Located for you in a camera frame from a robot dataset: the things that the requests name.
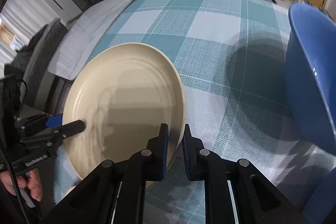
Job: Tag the white curtain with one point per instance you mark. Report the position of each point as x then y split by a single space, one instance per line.
15 19

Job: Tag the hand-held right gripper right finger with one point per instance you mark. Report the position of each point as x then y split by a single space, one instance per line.
187 158

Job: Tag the teal checked tablecloth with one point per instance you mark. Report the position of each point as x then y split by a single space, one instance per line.
215 43

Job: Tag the person's left hand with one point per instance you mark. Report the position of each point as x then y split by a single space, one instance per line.
35 184

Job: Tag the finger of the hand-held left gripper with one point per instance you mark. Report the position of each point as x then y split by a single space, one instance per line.
53 121
74 127

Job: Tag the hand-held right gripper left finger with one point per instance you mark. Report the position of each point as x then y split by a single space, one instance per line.
164 155

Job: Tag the dark grey chair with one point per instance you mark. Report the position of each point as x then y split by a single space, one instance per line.
44 61

